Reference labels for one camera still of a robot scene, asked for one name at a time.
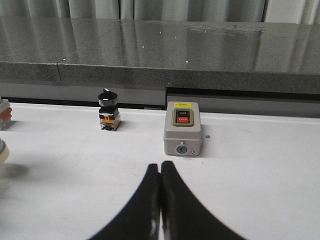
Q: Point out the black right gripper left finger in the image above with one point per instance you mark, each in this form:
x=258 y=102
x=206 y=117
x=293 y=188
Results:
x=139 y=219

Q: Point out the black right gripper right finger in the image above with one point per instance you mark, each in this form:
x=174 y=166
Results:
x=183 y=215

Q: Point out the blue call bell cream base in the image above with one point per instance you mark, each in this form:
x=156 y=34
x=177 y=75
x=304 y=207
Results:
x=4 y=151

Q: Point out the grey granite counter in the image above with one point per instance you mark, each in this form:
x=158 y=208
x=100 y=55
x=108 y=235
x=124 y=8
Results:
x=227 y=67

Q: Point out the grey curtain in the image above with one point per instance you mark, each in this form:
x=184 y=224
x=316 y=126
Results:
x=265 y=11

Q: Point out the grey on off switch box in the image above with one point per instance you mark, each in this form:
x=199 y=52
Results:
x=182 y=129

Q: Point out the black rotary selector switch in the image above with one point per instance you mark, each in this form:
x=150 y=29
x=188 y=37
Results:
x=109 y=114

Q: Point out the green pushbutton switch white body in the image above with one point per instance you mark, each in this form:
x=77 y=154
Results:
x=5 y=113

